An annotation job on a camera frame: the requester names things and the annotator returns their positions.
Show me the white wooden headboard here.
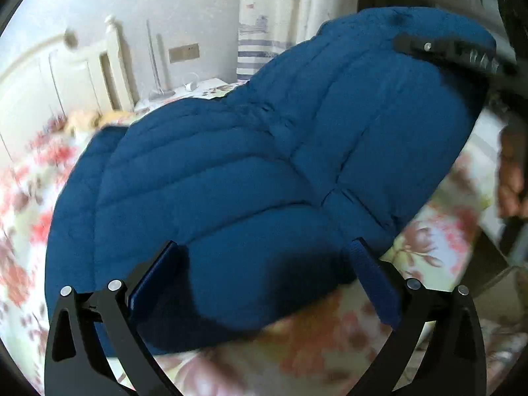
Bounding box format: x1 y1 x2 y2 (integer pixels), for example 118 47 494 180
0 14 137 161

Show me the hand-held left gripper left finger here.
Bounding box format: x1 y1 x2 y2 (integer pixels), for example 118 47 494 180
43 240 184 396

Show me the white printed curtain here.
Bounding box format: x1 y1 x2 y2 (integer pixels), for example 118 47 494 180
237 0 360 84

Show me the yellow plush toy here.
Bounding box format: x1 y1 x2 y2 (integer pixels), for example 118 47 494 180
66 108 126 135

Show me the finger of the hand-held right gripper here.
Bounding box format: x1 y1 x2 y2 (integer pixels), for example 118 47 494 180
393 34 519 77

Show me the floral bed sheet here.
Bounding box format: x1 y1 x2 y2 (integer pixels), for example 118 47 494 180
0 82 528 396

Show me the blue quilted jacket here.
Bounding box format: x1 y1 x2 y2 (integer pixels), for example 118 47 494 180
45 6 498 357

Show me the person's right hand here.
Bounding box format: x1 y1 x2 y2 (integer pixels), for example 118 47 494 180
498 124 528 217

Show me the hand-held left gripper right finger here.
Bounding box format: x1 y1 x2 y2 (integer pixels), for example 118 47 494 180
346 238 488 396

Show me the white nightstand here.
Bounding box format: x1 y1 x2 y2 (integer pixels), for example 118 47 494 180
138 78 250 108

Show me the beige wall switch plate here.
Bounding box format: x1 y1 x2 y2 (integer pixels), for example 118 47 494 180
168 43 201 64

